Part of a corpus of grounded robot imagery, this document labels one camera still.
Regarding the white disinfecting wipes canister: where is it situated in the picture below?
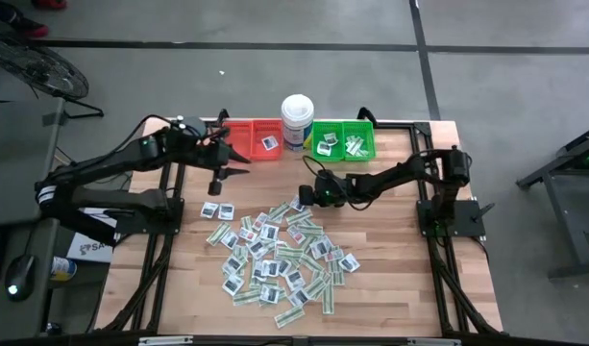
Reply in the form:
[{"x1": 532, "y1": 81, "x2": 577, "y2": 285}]
[{"x1": 280, "y1": 93, "x2": 316, "y2": 153}]

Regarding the white printed cardboard box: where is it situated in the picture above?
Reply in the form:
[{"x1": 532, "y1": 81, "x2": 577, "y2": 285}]
[{"x1": 65, "y1": 207, "x2": 120, "y2": 264}]

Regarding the silver metal bracket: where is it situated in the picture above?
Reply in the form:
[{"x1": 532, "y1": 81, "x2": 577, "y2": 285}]
[
  {"x1": 406, "y1": 336, "x2": 463, "y2": 346},
  {"x1": 137, "y1": 334, "x2": 194, "y2": 346}
]

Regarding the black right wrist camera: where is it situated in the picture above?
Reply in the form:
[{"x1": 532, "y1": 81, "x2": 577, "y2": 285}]
[{"x1": 298, "y1": 185, "x2": 316, "y2": 208}]

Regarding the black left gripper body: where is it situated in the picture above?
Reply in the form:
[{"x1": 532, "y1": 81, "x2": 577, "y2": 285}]
[{"x1": 200, "y1": 137, "x2": 231, "y2": 196}]

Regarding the grey metal cart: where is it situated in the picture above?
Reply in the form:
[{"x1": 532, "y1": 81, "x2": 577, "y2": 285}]
[{"x1": 514, "y1": 122, "x2": 589, "y2": 280}]

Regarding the white blue yellow can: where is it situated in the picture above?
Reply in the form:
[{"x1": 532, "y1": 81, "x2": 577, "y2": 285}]
[{"x1": 49, "y1": 256, "x2": 78, "y2": 283}]

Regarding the black floor fan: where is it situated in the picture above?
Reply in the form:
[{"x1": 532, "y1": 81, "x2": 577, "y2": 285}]
[{"x1": 0, "y1": 31, "x2": 106, "y2": 120}]

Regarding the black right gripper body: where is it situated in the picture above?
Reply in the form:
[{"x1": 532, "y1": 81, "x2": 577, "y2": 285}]
[{"x1": 314, "y1": 172, "x2": 349, "y2": 210}]

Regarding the grey side desk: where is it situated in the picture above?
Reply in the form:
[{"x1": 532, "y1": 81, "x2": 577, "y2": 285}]
[{"x1": 0, "y1": 98, "x2": 67, "y2": 340}]

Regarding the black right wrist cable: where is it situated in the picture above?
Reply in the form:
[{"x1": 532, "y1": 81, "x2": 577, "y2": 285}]
[{"x1": 301, "y1": 154, "x2": 333, "y2": 183}]

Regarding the black computer mouse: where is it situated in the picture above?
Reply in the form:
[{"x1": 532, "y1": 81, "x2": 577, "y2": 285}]
[{"x1": 4, "y1": 253, "x2": 37, "y2": 303}]

